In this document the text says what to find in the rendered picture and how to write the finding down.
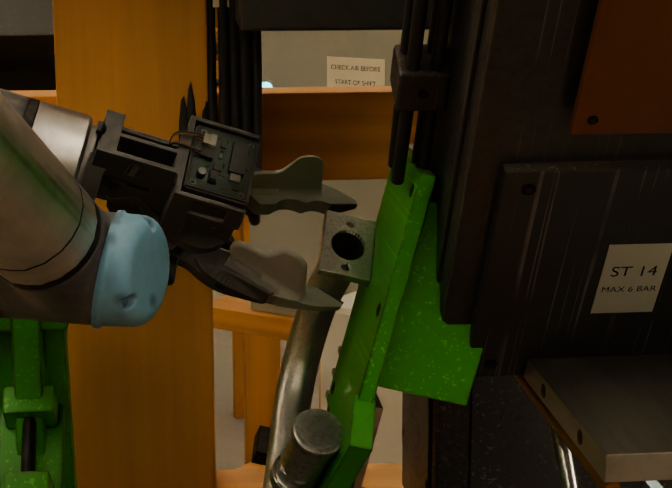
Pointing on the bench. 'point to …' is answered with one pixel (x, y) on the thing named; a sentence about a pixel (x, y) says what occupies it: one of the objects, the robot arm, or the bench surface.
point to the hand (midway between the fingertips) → (334, 256)
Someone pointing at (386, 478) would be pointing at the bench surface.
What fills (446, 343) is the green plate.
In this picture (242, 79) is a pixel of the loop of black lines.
